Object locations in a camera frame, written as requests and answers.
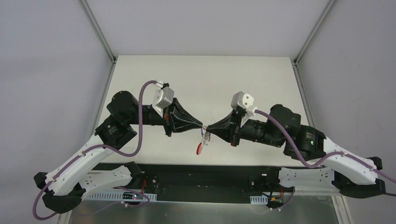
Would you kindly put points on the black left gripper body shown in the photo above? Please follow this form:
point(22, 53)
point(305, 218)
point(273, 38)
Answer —
point(168, 120)

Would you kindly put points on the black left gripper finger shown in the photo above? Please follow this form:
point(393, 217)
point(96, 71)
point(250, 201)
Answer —
point(181, 118)
point(185, 127)

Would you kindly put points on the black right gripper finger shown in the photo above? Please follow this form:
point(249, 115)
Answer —
point(222, 132)
point(223, 124)

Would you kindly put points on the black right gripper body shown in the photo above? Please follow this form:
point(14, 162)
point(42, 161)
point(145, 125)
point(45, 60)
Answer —
point(234, 129)

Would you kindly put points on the metal key holder red handle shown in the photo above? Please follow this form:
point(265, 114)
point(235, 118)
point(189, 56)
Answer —
point(204, 141)

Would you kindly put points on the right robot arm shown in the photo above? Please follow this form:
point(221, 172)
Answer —
point(326, 165)

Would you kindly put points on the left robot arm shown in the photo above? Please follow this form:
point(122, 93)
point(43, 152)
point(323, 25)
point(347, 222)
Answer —
point(67, 186)

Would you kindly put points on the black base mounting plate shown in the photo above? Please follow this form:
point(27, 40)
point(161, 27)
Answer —
point(206, 183)

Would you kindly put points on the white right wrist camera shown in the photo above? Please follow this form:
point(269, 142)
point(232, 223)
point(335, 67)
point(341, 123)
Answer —
point(243, 103)

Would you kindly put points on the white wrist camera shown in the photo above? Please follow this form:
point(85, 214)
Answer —
point(162, 98)
point(243, 103)

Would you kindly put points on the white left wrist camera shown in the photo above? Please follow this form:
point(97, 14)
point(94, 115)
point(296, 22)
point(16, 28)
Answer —
point(162, 98)

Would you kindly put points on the right white cable duct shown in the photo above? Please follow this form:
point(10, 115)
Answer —
point(261, 200)

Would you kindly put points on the white cable duct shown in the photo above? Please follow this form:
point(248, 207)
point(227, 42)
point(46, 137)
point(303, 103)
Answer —
point(122, 196)
point(261, 200)

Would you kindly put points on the left white cable duct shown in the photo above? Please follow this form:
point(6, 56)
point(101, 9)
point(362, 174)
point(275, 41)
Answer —
point(122, 196)

